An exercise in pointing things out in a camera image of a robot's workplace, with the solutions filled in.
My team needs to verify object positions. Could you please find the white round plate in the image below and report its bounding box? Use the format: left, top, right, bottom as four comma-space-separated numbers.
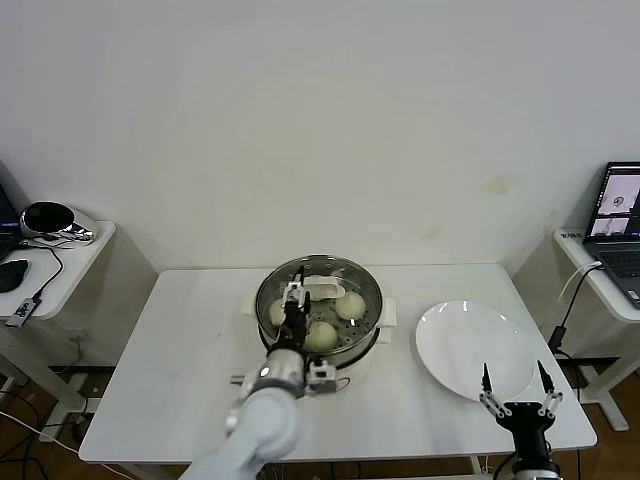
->
415, 300, 539, 404

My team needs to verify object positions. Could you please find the white side table with headset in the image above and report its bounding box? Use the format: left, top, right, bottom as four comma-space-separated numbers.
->
0, 218, 162, 444

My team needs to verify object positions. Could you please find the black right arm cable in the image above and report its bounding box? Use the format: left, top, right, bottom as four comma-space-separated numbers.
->
492, 452, 517, 480

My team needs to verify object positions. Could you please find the grey laptop showing camera views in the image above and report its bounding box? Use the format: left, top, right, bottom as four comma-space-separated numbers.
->
582, 160, 640, 310

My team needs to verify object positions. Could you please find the glass lid with cream handle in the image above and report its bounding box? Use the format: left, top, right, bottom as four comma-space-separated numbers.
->
255, 253, 387, 359

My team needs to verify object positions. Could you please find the black computer mouse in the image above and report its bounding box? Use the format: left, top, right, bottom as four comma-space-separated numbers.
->
0, 259, 30, 294

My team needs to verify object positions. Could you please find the stainless steel steamer basket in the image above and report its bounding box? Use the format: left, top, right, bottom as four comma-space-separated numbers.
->
255, 254, 386, 365

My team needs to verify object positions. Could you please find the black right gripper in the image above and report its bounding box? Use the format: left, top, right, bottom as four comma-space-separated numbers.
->
478, 359, 565, 463

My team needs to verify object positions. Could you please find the white flat cable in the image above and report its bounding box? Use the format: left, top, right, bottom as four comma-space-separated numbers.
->
557, 262, 603, 304

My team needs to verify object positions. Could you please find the dark laptop with grey lid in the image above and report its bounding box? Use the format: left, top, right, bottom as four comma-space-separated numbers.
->
0, 157, 31, 262

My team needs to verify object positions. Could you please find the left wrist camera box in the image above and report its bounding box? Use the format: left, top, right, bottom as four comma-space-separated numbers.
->
305, 358, 340, 396

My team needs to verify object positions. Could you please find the black headset cable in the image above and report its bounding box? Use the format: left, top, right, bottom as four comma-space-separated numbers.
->
18, 238, 66, 301

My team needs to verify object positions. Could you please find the white floor cable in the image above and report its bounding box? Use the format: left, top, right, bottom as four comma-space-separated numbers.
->
0, 408, 82, 455

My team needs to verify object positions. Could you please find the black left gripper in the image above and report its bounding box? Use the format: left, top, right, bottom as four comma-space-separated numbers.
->
277, 266, 313, 352

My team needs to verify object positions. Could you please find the grey usb hub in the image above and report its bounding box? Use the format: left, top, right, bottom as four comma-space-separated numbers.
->
4, 295, 42, 329

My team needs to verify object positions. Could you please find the black laptop adapter cable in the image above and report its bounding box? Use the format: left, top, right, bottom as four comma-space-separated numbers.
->
547, 267, 604, 359

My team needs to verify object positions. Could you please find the chrome and black headset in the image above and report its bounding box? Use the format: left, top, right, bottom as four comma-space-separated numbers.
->
19, 201, 97, 246

